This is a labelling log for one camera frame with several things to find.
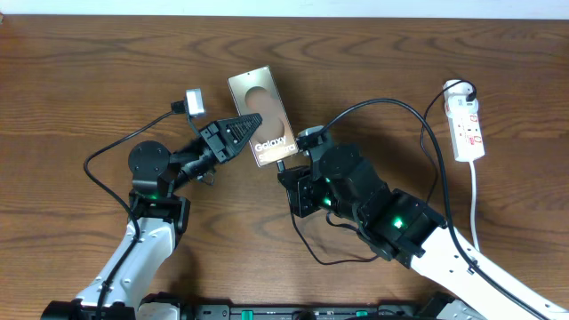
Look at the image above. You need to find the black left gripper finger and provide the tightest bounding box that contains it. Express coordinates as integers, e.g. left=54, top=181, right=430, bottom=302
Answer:
left=217, top=113, right=262, bottom=149
left=221, top=145, right=245, bottom=164

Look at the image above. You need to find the gold Galaxy smartphone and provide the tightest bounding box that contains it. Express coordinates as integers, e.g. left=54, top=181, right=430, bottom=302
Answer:
left=228, top=66, right=299, bottom=167

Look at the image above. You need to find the black USB charging cable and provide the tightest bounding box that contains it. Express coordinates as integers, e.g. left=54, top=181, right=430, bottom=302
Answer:
left=276, top=80, right=478, bottom=267

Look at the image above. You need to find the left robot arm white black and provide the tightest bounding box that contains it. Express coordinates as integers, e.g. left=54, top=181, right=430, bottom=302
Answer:
left=41, top=114, right=262, bottom=320

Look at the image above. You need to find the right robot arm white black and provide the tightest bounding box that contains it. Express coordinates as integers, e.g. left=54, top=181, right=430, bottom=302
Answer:
left=277, top=145, right=568, bottom=319

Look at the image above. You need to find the white red power strip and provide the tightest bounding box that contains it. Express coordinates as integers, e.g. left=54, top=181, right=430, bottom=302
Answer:
left=443, top=79, right=485, bottom=163

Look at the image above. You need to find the black left camera cable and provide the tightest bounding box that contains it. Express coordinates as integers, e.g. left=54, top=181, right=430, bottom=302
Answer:
left=83, top=100, right=188, bottom=320

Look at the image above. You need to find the black camera cable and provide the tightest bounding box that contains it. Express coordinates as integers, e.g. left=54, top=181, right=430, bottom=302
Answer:
left=319, top=98, right=552, bottom=320
left=83, top=100, right=188, bottom=320

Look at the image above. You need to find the black right camera cable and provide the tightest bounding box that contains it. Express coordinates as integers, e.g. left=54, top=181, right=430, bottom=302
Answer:
left=319, top=98, right=552, bottom=320

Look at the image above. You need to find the white power strip cord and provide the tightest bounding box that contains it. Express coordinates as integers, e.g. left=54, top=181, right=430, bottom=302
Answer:
left=468, top=160, right=480, bottom=252

